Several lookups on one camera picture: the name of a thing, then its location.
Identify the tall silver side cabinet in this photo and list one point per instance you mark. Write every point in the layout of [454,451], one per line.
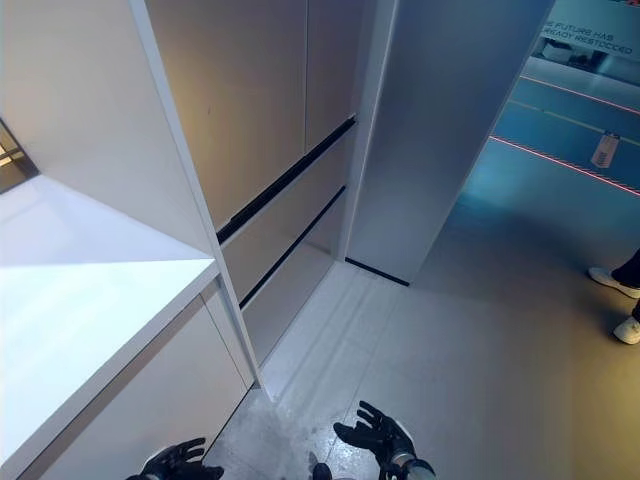
[440,125]

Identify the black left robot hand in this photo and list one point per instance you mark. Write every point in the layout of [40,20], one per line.
[170,465]

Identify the tall white cabinet panel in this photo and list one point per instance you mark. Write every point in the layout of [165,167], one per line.
[90,90]

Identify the fridge drawer with white tray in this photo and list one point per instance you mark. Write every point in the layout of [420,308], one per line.
[290,215]

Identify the white banner with lettering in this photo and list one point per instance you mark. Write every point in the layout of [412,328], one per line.
[590,35]

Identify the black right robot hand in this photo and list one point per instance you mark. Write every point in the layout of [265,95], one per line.
[380,437]

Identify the white shoe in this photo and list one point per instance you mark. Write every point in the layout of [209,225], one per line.
[612,281]
[629,330]

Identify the dark window frame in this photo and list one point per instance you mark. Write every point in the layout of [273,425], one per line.
[15,160]

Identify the black right robot foot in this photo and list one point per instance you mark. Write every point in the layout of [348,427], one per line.
[322,470]

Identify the small white floor sign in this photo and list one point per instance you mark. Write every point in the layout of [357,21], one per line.
[606,149]

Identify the stainless steel fridge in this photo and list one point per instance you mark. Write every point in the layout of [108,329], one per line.
[250,75]

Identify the dark trouser leg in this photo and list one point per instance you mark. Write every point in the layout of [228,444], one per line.
[631,270]

